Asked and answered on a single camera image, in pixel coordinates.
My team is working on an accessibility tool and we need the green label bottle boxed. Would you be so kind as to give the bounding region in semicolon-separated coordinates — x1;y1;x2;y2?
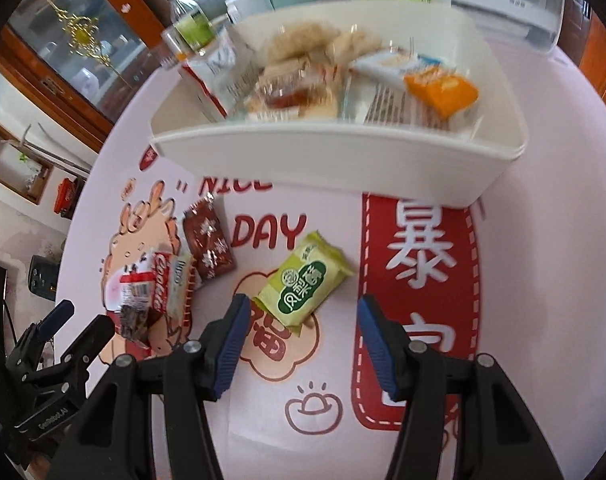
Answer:
162;0;219;58

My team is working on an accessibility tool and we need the white plastic bin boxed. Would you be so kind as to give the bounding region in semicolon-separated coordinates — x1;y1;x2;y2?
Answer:
148;2;529;208

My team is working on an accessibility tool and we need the black device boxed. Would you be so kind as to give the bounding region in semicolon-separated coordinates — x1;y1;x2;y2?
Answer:
28;255;64;301

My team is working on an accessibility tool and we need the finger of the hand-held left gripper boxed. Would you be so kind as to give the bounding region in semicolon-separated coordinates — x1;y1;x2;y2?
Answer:
5;299;76;377
35;314;116;407

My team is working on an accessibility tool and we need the wooden framed opening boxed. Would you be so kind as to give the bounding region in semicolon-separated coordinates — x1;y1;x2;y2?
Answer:
0;122;54;206

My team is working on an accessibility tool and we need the wooden glass cabinet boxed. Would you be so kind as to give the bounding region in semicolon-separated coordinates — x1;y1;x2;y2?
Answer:
0;0;184;138

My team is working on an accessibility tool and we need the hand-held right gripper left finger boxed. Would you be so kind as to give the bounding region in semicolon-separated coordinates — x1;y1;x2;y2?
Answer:
48;292;252;480

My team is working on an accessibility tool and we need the clear dark dried fruit packet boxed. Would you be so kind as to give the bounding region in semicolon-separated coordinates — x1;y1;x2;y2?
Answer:
110;260;156;348

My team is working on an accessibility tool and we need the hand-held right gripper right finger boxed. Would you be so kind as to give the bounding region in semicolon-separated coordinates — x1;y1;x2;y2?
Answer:
357;294;566;480

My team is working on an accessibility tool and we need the brown snack packet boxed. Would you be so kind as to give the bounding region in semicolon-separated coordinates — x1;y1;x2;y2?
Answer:
183;196;238;283

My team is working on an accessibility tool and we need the red white cookie packet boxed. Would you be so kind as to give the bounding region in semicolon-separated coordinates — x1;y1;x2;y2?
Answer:
150;250;196;331

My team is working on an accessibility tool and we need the orange box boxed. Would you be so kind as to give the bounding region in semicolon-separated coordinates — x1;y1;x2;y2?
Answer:
53;177;81;216

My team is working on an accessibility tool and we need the clear bread packet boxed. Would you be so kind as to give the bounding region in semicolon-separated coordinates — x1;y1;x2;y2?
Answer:
245;57;341;121

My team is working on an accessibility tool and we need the printed pink tablecloth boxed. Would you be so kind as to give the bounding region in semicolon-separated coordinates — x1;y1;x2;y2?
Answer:
58;10;606;480

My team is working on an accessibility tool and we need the clear printed packet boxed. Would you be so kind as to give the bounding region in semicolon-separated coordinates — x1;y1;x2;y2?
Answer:
340;82;484;128

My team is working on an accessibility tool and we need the green snack packet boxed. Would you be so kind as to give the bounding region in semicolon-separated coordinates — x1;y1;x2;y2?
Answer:
253;230;356;333

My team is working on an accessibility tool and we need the orange snack packet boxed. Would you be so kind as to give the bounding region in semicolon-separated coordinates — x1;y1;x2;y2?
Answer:
403;65;480;121

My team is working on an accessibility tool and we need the white blue biscuit packet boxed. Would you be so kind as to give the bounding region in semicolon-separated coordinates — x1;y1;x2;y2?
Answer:
350;50;441;91

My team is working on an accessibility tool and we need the large white red snack packet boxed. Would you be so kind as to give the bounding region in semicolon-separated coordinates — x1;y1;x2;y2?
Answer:
178;27;264;123

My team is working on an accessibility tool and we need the gold hanging ornament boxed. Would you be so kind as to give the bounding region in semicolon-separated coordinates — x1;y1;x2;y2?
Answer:
35;0;114;66

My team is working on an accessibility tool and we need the pale puffed snack packet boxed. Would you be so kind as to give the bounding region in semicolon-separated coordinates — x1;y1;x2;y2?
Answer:
265;20;334;63
328;27;384;61

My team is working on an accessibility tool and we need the white appliance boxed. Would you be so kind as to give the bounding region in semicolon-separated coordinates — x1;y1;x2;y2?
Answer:
448;0;566;56

